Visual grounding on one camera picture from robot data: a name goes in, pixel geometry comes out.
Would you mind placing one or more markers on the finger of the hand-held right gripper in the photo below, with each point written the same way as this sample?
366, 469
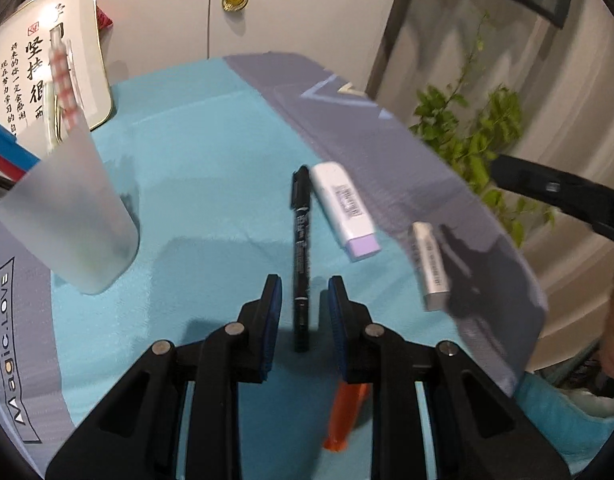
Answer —
577, 200

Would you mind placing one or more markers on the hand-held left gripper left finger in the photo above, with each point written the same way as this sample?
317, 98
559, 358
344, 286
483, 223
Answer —
272, 320

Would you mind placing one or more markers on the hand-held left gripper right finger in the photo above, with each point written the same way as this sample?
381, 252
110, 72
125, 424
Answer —
338, 320

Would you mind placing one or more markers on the black marker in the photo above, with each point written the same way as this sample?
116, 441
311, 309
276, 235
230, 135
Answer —
302, 260

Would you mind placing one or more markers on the frosted plastic cup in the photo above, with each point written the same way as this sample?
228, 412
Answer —
72, 220

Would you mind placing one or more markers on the red checkered pen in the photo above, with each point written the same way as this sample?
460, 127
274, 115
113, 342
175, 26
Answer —
67, 90

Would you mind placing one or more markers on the blue pen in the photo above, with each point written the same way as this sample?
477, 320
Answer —
12, 142

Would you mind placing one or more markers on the orange highlighter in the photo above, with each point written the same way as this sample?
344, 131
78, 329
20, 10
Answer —
344, 420

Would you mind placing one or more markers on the grey and white eraser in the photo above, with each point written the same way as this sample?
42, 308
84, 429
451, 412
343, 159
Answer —
429, 265

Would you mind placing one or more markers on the white and purple eraser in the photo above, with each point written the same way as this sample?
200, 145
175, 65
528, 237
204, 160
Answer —
342, 205

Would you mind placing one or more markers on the green potted plant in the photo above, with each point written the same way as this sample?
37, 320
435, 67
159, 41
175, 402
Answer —
467, 150

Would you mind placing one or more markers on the teal cloth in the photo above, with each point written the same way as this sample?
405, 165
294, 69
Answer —
547, 425

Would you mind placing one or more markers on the framed calligraphy plaque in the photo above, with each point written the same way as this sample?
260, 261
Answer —
27, 60

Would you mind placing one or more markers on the black window frame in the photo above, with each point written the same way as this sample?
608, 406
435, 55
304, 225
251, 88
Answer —
392, 35

